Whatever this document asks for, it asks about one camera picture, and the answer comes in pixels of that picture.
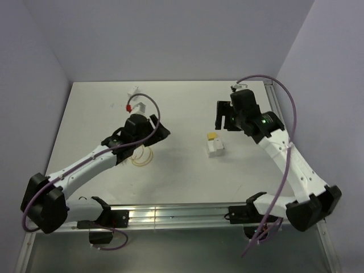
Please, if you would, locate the aluminium rail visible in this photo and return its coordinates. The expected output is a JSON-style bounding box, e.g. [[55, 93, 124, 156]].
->
[[263, 81, 285, 125], [27, 198, 326, 233]]

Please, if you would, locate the yellow dual USB charger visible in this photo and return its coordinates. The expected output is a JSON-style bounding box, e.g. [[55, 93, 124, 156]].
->
[[207, 132, 218, 141]]

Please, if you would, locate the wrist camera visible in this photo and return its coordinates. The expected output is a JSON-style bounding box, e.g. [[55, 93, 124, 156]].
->
[[230, 83, 248, 93], [126, 102, 146, 115]]

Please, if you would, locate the aluminium front rail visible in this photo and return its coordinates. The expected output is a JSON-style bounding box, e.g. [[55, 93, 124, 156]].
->
[[27, 198, 326, 233]]

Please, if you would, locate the white usb charger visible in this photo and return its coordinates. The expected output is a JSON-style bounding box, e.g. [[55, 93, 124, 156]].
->
[[127, 86, 139, 98], [213, 138, 224, 151]]

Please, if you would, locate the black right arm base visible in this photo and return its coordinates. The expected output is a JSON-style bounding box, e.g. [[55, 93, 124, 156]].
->
[[224, 204, 263, 224]]

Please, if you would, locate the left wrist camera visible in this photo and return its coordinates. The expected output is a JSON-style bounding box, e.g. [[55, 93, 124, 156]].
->
[[126, 102, 146, 115]]

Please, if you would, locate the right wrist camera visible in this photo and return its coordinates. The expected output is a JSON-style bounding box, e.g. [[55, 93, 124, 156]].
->
[[230, 83, 248, 93]]

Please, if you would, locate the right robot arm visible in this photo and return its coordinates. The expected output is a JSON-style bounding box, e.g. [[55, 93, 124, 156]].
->
[[215, 89, 342, 231]]

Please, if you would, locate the aluminium right rail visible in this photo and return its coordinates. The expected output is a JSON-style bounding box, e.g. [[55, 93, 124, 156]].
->
[[263, 81, 285, 125]]

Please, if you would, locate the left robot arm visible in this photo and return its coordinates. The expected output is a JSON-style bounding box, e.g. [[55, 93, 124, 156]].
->
[[20, 114, 170, 234]]

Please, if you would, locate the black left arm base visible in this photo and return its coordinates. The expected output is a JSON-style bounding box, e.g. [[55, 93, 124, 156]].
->
[[77, 210, 129, 229]]

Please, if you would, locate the white cube socket adapter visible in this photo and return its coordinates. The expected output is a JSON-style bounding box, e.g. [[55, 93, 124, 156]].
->
[[206, 140, 225, 158]]

